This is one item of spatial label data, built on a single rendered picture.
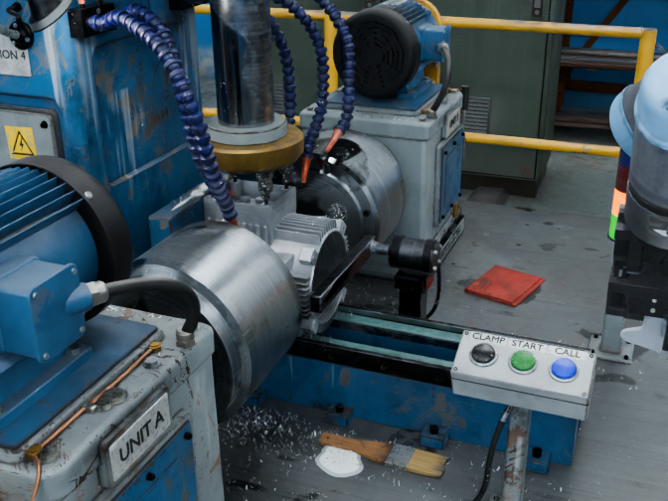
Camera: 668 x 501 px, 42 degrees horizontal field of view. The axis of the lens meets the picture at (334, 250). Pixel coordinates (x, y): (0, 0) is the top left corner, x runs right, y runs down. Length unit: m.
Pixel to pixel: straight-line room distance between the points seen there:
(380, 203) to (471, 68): 3.02
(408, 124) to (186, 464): 0.97
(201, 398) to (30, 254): 0.28
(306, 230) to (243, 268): 0.23
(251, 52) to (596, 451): 0.81
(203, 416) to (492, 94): 3.66
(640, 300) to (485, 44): 3.62
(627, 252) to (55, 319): 0.56
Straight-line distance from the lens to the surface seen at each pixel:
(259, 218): 1.37
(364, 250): 1.48
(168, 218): 1.34
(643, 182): 0.81
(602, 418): 1.51
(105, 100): 1.39
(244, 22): 1.31
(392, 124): 1.76
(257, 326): 1.15
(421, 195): 1.79
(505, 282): 1.89
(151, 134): 1.50
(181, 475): 0.98
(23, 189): 0.88
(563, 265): 2.01
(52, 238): 0.87
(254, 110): 1.34
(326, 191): 1.55
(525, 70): 4.48
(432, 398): 1.38
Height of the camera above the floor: 1.64
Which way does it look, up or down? 24 degrees down
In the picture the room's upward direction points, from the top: 1 degrees counter-clockwise
